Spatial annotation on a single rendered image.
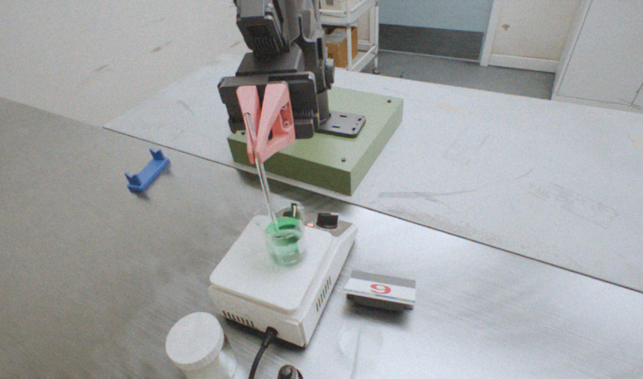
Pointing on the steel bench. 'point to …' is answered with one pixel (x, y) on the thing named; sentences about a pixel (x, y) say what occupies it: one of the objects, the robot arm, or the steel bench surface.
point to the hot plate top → (316, 245)
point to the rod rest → (144, 177)
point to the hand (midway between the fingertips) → (256, 152)
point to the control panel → (326, 228)
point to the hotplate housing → (241, 307)
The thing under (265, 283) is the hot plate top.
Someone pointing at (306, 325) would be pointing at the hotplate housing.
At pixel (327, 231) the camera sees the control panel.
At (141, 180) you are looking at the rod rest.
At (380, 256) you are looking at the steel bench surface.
